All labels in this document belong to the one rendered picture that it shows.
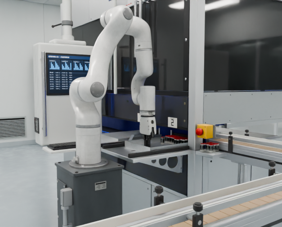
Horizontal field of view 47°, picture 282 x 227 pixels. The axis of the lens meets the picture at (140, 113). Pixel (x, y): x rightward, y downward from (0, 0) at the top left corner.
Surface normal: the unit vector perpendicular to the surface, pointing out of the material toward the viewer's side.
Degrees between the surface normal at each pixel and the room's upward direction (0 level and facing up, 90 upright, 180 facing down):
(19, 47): 90
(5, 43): 90
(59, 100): 90
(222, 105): 90
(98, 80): 67
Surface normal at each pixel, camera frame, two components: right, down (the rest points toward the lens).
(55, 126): 0.54, 0.07
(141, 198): -0.83, 0.05
